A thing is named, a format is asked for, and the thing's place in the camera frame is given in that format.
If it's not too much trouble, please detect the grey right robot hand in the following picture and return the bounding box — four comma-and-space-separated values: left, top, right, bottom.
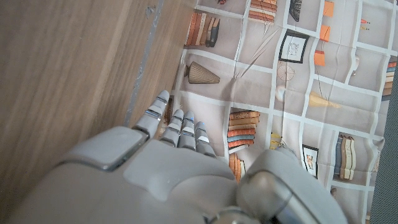
6, 90, 349, 224

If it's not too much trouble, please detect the printed bookshelf backdrop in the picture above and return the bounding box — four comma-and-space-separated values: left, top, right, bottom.
154, 0, 398, 224

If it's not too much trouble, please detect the grey tape strip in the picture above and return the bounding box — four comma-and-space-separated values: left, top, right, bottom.
123, 0, 165, 127

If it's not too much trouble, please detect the dark perforated wall panel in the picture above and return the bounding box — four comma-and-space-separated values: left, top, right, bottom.
369, 73, 398, 224

